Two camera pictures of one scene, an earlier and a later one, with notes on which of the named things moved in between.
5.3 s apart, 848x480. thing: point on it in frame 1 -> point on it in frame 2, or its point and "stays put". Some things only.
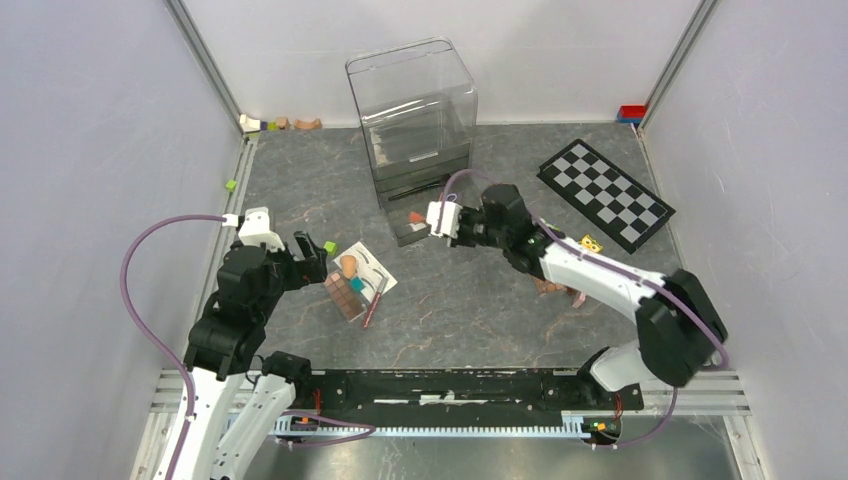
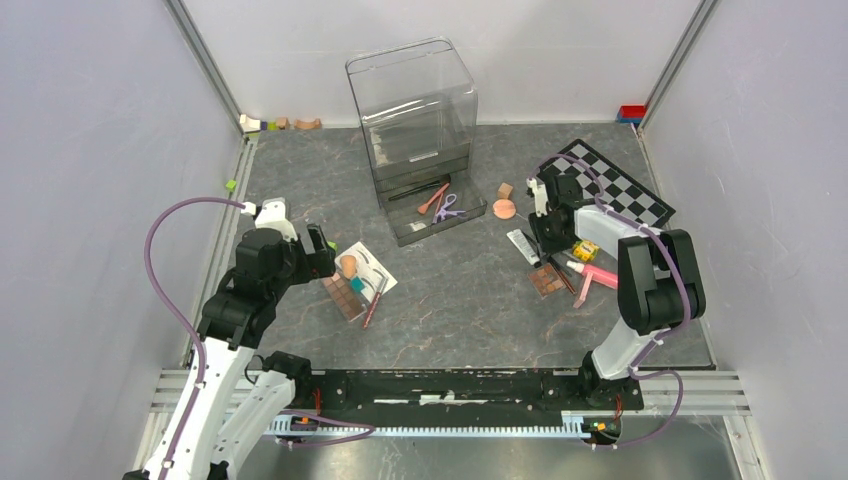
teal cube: [357, 284] stays put
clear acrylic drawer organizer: [419, 111] stays put
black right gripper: [459, 240] -> [544, 244]
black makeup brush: [414, 190] stays put
